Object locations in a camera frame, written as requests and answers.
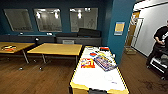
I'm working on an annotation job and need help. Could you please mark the white paper sheet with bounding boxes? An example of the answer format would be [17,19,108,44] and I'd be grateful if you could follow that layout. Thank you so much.
[84,46,100,52]

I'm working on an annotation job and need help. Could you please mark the pale yellow item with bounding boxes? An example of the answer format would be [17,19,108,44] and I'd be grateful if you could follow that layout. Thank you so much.
[96,50,107,57]

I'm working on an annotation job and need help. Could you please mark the long wooden table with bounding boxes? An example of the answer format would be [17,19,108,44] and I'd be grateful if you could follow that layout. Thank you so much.
[0,41,37,71]
[26,42,84,71]

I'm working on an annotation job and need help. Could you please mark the orange red game box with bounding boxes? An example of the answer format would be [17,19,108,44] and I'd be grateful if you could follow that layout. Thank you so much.
[79,57,97,70]

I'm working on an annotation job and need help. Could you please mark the interior wall window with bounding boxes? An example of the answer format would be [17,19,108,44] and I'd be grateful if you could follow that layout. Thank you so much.
[69,7,100,34]
[33,7,64,34]
[2,8,35,33]

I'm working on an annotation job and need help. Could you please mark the small orange item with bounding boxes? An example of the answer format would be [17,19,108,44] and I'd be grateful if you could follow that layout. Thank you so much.
[1,44,17,52]

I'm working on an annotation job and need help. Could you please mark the white sill outlet box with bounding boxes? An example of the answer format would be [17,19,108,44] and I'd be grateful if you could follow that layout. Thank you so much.
[46,31,54,36]
[17,31,25,36]

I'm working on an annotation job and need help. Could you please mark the black sofa cushion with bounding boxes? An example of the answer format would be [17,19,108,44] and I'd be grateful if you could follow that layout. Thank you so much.
[76,27,102,39]

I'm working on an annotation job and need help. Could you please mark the red and black box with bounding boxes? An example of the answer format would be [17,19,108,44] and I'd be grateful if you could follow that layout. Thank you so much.
[99,46,111,52]

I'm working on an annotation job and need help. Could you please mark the wooden door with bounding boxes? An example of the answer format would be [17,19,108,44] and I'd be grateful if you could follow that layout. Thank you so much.
[125,11,141,48]

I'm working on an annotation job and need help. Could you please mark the black wheeled cart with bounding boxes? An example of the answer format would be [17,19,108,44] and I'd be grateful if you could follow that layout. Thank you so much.
[148,49,168,81]

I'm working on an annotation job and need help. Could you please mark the yellow wooden gaming table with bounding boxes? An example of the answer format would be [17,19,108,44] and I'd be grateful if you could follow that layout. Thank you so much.
[68,45,131,94]

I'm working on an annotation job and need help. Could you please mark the small framed wall sign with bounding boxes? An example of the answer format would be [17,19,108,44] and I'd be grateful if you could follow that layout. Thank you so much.
[113,21,126,37]

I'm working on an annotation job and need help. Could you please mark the grey wall bench sofa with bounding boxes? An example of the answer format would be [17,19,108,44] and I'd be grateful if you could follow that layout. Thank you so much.
[0,31,103,47]

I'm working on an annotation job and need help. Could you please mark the white box on sofa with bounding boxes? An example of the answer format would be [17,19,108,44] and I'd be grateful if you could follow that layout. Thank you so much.
[61,39,76,45]

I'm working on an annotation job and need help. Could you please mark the small black round object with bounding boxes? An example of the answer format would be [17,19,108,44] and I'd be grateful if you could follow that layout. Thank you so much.
[34,37,41,45]

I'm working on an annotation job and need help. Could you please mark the person in black clothes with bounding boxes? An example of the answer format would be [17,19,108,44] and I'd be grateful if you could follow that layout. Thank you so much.
[145,20,168,68]

